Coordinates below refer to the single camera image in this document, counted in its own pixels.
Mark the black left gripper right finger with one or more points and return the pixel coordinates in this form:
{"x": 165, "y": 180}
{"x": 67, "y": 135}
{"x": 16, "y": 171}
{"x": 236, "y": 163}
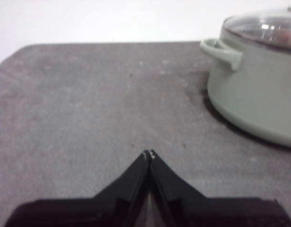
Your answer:
{"x": 218, "y": 212}

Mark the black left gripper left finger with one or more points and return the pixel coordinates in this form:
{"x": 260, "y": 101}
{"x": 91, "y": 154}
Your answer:
{"x": 88, "y": 212}

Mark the glass lid with green knob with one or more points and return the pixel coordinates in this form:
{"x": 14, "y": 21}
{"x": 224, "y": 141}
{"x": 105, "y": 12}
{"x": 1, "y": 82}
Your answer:
{"x": 254, "y": 24}

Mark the pale green electric pot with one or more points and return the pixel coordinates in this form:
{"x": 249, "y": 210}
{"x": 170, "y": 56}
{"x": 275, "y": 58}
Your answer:
{"x": 258, "y": 94}

